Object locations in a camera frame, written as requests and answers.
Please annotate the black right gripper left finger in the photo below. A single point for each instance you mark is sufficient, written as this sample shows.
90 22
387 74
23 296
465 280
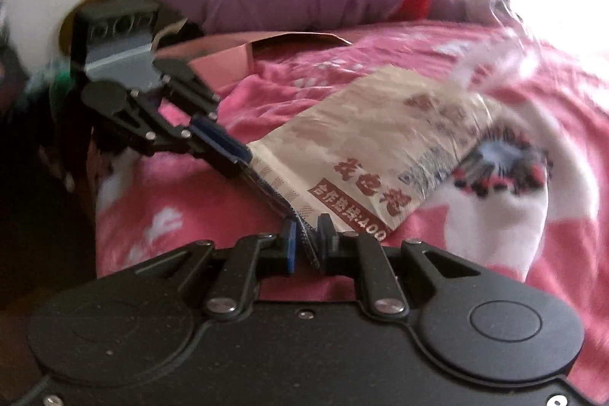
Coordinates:
127 326

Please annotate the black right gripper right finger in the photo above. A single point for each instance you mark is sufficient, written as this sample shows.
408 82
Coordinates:
473 320

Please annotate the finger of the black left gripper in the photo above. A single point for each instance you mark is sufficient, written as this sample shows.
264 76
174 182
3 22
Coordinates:
183 88
128 118

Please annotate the beige printed shopping bag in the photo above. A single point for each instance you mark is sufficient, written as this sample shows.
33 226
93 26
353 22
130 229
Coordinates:
409 130

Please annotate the pink cardboard box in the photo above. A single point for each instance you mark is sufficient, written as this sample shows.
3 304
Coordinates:
223 59

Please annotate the red floral blanket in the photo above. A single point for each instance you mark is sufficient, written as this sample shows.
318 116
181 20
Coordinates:
566 106

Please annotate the grey crumpled garment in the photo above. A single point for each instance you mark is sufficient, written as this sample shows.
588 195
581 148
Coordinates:
478 12

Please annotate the black camera box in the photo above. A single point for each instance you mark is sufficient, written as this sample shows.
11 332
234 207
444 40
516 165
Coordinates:
103 29

